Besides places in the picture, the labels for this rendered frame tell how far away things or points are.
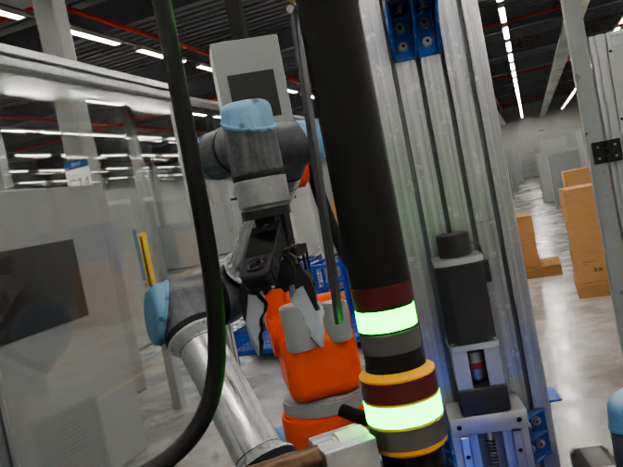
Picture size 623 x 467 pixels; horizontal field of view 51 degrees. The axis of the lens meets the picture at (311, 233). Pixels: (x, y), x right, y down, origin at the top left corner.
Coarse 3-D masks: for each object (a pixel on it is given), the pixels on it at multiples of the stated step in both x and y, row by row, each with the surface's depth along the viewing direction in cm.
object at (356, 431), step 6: (354, 426) 36; (360, 426) 36; (336, 432) 36; (342, 432) 36; (348, 432) 35; (354, 432) 35; (360, 432) 35; (336, 438) 35; (342, 438) 35; (348, 438) 35
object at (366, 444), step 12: (312, 444) 36; (324, 444) 35; (336, 444) 35; (348, 444) 34; (360, 444) 34; (372, 444) 35; (324, 456) 34; (336, 456) 34; (348, 456) 34; (360, 456) 34; (372, 456) 35
